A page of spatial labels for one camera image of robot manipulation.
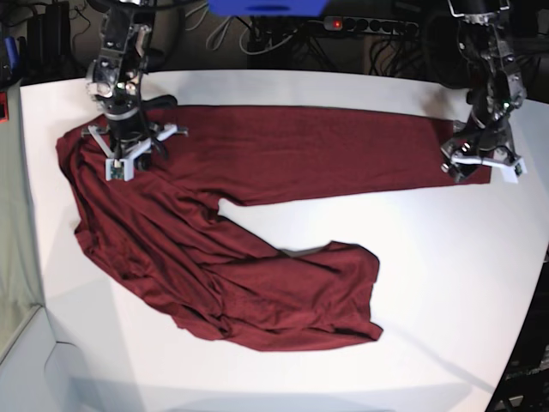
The red and black device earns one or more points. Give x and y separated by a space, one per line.
4 108

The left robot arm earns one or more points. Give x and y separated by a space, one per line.
483 38

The blue box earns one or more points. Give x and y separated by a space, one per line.
267 7

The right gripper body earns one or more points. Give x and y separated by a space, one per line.
129 138

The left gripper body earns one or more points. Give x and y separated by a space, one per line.
491 147

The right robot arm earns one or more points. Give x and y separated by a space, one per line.
114 82

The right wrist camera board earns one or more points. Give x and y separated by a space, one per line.
115 169

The black power strip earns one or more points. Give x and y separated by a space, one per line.
361 25

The grey fabric side panel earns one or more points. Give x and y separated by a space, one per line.
21 288

